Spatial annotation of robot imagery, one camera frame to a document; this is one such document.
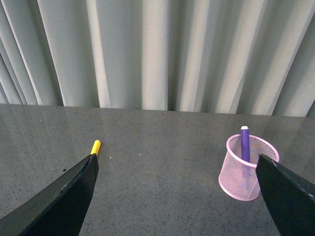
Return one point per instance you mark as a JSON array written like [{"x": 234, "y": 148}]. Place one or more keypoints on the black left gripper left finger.
[{"x": 60, "y": 208}]

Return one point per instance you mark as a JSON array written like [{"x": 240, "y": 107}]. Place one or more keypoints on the purple marker pen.
[{"x": 245, "y": 148}]

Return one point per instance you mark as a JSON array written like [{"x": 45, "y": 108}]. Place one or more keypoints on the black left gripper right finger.
[{"x": 289, "y": 198}]

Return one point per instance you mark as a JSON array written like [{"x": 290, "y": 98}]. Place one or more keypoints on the pink mesh pen cup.
[{"x": 238, "y": 177}]

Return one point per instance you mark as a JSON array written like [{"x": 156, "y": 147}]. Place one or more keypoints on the yellow marker pen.
[{"x": 96, "y": 147}]

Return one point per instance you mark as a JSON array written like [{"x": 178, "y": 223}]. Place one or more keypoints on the grey pleated curtain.
[{"x": 222, "y": 56}]

